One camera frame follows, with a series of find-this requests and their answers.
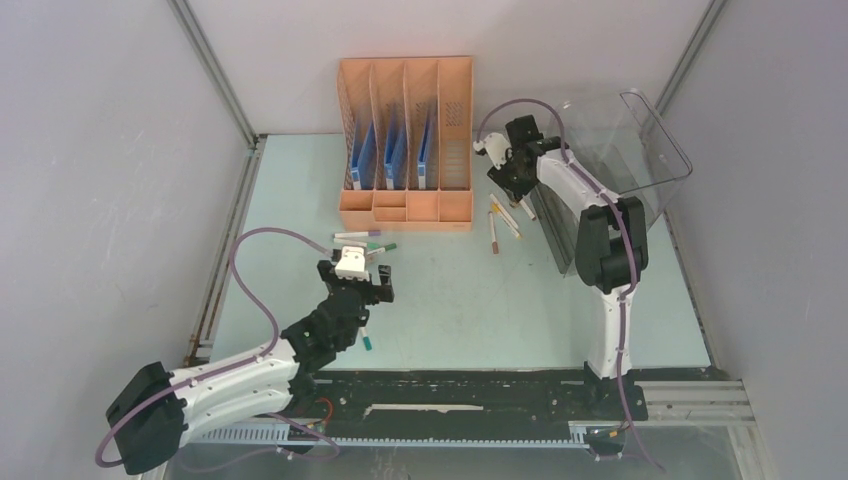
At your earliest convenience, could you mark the dark red cap marker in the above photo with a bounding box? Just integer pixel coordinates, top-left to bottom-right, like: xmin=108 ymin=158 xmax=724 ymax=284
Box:
xmin=519 ymin=199 xmax=537 ymax=221

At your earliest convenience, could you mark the yellow cap white marker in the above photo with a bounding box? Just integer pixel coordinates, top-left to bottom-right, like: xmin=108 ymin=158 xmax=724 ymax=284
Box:
xmin=492 ymin=204 xmax=522 ymax=239

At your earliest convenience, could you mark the blue folder bottom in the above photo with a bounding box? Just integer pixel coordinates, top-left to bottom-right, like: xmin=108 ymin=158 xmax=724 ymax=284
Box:
xmin=416 ymin=103 xmax=436 ymax=190

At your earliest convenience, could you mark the blue folder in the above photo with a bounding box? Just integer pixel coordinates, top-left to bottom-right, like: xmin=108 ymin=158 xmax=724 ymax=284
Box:
xmin=349 ymin=118 xmax=376 ymax=190
xmin=384 ymin=103 xmax=408 ymax=190
xmin=416 ymin=103 xmax=436 ymax=190

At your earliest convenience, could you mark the blue folder top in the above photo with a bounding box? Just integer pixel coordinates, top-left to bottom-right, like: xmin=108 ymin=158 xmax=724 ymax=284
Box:
xmin=349 ymin=118 xmax=376 ymax=190

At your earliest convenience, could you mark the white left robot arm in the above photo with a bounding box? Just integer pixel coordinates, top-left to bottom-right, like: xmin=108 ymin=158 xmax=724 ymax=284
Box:
xmin=105 ymin=260 xmax=394 ymax=475

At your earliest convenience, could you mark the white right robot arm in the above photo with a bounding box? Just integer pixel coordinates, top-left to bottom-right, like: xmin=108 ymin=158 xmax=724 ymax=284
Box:
xmin=472 ymin=115 xmax=648 ymax=418

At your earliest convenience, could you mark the dark green cap marker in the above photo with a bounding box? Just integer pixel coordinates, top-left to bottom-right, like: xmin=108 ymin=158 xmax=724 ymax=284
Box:
xmin=366 ymin=243 xmax=397 ymax=256

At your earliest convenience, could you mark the purple cap white marker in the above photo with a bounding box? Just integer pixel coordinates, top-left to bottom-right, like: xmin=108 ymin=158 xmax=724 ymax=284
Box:
xmin=333 ymin=230 xmax=382 ymax=239

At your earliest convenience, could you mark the green cap white marker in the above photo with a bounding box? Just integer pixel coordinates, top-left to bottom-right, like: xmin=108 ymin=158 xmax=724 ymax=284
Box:
xmin=359 ymin=327 xmax=373 ymax=351

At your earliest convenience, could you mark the light green cap marker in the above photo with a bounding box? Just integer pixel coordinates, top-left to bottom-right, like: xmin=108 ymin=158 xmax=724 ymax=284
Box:
xmin=333 ymin=238 xmax=379 ymax=250

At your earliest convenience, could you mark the brown cap white marker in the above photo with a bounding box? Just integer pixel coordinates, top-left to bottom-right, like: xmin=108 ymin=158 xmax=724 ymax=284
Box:
xmin=487 ymin=210 xmax=499 ymax=255

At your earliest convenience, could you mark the clear plastic drawer cabinet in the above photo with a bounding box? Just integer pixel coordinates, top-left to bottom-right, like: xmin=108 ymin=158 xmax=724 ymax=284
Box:
xmin=530 ymin=89 xmax=692 ymax=276

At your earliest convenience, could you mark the orange plastic file organizer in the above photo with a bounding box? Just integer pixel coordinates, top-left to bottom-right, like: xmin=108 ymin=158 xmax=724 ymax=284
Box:
xmin=336 ymin=56 xmax=474 ymax=232

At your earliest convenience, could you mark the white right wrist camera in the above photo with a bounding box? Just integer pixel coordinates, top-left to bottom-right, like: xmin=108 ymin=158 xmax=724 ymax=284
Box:
xmin=472 ymin=132 xmax=511 ymax=169

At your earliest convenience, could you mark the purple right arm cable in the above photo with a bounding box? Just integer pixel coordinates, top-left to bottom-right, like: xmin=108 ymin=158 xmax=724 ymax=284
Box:
xmin=475 ymin=98 xmax=664 ymax=475

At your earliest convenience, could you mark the grey cable duct strip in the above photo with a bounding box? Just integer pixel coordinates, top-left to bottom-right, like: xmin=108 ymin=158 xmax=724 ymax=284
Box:
xmin=192 ymin=423 xmax=607 ymax=450

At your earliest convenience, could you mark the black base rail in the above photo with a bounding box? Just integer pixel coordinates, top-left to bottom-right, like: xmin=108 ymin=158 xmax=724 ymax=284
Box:
xmin=280 ymin=367 xmax=648 ymax=444

